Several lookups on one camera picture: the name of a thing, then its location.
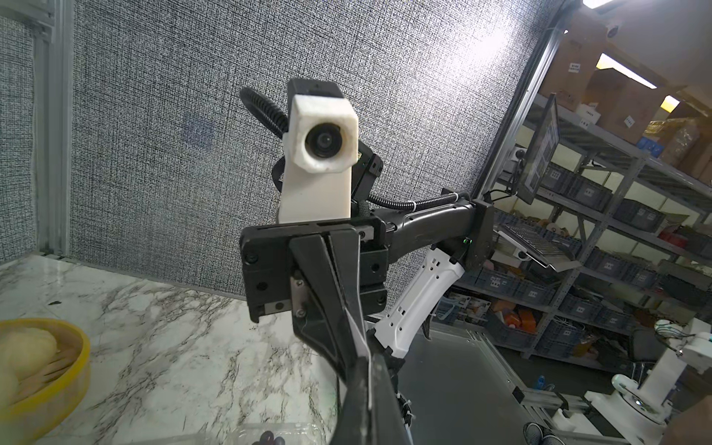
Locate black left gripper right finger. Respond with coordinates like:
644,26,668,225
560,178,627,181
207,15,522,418
369,353,412,445

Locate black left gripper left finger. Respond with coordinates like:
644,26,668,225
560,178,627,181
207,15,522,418
330,357,371,445

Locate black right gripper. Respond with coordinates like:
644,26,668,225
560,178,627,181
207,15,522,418
240,216,389,384

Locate white fruit sticker sheet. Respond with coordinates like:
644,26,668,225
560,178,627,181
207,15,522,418
346,302,373,412

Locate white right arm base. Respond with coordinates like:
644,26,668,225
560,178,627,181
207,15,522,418
375,248,465,359

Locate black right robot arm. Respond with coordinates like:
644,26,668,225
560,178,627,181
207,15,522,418
241,192,494,378

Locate clear box green red grapes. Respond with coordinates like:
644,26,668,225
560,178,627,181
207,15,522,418
127,422,340,445

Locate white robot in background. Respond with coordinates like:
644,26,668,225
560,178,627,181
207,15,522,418
585,318,711,444

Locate computer monitor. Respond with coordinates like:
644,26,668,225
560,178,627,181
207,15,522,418
515,94,560,204

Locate metal storage shelf rack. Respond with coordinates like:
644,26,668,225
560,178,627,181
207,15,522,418
450,108,711,372

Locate yellow bamboo steamer basket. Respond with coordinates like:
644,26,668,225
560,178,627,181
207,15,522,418
1,318,91,444

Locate left steamed bun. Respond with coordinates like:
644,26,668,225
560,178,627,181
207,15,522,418
1,327,57,380

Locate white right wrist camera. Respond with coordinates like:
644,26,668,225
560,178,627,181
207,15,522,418
277,79,359,224

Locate black corrugated right cable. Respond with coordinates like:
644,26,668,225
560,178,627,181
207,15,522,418
238,86,474,212

